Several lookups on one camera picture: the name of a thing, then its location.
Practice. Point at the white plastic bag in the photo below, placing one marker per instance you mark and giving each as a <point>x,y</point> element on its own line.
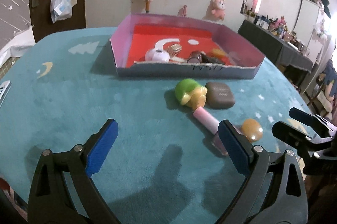
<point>60,10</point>

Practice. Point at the dark cloth side table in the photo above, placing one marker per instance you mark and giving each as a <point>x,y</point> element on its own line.
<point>275,49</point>

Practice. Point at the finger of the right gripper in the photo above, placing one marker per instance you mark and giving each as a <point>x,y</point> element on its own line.
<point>320,125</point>
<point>295,138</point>

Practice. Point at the clear glass jar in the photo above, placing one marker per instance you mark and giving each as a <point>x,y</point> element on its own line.
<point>235,59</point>

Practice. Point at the pink cardboard box tray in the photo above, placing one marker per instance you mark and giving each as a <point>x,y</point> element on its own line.
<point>138,33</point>

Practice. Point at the purple nail polish bottle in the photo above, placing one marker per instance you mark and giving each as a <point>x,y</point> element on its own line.
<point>211,124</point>

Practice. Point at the brown earbuds case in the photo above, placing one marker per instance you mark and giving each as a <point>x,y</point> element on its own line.
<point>219,95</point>

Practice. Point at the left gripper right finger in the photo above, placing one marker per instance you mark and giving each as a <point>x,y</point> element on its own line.
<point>286,199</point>

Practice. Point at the teal star moon blanket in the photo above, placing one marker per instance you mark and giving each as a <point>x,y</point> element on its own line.
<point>162,168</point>

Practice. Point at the white round device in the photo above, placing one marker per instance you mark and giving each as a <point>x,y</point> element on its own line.
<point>157,55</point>

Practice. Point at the orange round sponge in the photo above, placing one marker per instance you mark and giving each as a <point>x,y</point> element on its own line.
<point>252,130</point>
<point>219,53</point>

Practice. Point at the green yellow mushroom toy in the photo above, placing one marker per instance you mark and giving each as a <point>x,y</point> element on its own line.
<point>190,93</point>

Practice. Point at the pink plush toy right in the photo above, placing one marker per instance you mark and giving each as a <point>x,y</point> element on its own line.
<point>218,9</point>

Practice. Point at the black perfume bottle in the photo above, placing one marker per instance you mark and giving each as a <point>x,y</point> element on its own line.
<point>211,60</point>

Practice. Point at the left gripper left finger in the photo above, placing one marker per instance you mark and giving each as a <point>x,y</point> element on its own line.
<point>49,198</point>

